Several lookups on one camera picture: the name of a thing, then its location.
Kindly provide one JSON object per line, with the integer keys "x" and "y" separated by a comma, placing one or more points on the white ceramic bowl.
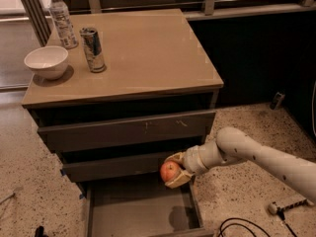
{"x": 49, "y": 62}

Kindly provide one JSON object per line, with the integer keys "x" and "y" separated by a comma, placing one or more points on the silver blue drink can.
{"x": 93, "y": 50}

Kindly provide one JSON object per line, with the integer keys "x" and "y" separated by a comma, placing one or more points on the grey drawer cabinet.
{"x": 155, "y": 66}

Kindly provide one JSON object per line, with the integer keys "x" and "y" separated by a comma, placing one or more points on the clear plastic water bottle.
{"x": 61, "y": 18}

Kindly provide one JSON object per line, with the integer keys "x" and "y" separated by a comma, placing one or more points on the middle grey drawer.
{"x": 98, "y": 164}

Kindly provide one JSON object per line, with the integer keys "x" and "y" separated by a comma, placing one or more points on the small black floor device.
{"x": 277, "y": 100}

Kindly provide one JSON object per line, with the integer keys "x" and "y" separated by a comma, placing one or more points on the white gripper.
{"x": 192, "y": 162}

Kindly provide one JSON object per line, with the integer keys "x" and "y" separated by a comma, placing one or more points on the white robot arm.
{"x": 232, "y": 146}

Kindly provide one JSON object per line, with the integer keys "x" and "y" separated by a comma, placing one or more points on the white power strip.
{"x": 287, "y": 203}

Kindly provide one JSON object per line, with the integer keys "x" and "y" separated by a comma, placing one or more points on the red apple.
{"x": 169, "y": 171}

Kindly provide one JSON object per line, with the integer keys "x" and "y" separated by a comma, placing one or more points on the bottom open grey drawer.
{"x": 142, "y": 206}

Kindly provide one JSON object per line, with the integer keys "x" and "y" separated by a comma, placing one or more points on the top grey drawer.
{"x": 126, "y": 131}

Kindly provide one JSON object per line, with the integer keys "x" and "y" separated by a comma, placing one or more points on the black object at bottom edge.
{"x": 40, "y": 232}

